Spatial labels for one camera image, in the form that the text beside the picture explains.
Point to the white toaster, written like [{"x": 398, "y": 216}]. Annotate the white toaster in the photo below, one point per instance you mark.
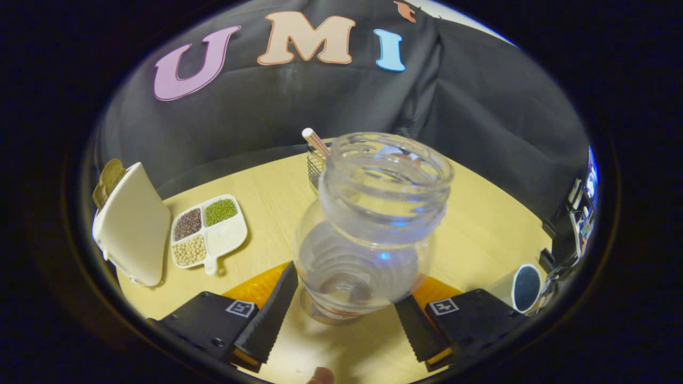
[{"x": 133, "y": 224}]

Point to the white cup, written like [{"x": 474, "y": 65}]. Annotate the white cup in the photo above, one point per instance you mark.
[{"x": 502, "y": 290}]

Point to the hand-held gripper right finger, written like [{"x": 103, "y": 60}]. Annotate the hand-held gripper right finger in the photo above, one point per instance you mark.
[{"x": 419, "y": 333}]

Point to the wooden table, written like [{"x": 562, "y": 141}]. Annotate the wooden table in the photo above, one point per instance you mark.
[{"x": 480, "y": 234}]

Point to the clear juice bottle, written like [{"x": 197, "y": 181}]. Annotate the clear juice bottle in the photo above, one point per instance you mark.
[{"x": 373, "y": 213}]

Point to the dark equipment stand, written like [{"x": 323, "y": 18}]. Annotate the dark equipment stand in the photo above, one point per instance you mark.
[{"x": 573, "y": 213}]

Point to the white divided dish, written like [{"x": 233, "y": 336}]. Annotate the white divided dish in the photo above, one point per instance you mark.
[{"x": 227, "y": 237}]

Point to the black backdrop cloth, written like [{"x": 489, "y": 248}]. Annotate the black backdrop cloth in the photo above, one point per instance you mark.
[{"x": 267, "y": 122}]

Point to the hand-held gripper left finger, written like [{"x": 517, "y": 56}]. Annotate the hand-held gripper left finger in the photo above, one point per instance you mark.
[{"x": 269, "y": 314}]

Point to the pile of dark red beans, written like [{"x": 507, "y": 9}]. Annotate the pile of dark red beans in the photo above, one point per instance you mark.
[{"x": 188, "y": 224}]

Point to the brown toast slice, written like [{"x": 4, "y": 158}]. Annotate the brown toast slice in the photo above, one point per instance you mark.
[{"x": 108, "y": 178}]

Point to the pile of green beans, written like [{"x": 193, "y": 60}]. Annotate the pile of green beans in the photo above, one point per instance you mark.
[{"x": 220, "y": 212}]

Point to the pile of pale soybeans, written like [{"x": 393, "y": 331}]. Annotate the pile of pale soybeans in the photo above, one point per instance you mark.
[{"x": 189, "y": 250}]

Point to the striped paper straw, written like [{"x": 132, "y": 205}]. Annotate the striped paper straw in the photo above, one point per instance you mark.
[{"x": 315, "y": 141}]

